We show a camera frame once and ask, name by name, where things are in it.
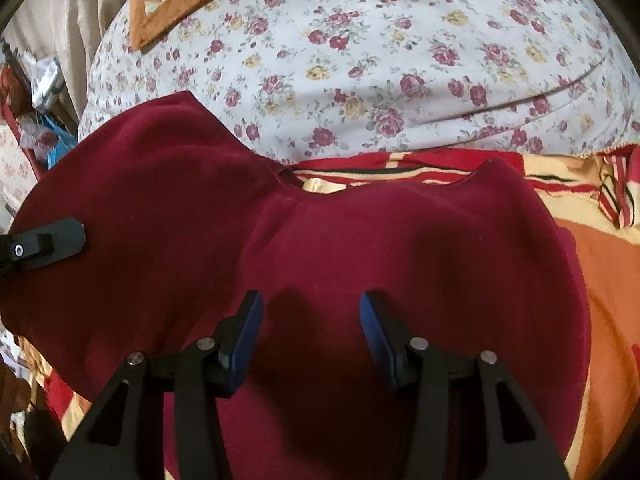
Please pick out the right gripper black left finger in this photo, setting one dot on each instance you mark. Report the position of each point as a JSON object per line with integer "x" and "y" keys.
{"x": 121, "y": 437}

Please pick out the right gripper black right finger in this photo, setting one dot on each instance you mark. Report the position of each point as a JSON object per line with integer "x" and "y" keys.
{"x": 459, "y": 417}

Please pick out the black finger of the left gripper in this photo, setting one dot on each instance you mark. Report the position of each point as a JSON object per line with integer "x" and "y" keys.
{"x": 42, "y": 246}

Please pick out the maroon garment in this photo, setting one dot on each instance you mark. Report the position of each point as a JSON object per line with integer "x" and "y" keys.
{"x": 182, "y": 220}

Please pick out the blue item beside bed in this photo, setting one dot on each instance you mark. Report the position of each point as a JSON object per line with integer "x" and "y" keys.
{"x": 64, "y": 143}

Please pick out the clutter pile beside bed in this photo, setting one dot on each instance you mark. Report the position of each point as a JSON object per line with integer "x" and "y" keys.
{"x": 16, "y": 101}

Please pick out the beige curtain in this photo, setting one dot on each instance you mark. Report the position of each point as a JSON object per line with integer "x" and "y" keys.
{"x": 69, "y": 30}

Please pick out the orange patterned love blanket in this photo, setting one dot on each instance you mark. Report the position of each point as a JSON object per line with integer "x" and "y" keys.
{"x": 608, "y": 258}

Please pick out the white floral bedsheet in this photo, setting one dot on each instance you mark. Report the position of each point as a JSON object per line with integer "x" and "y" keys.
{"x": 302, "y": 79}

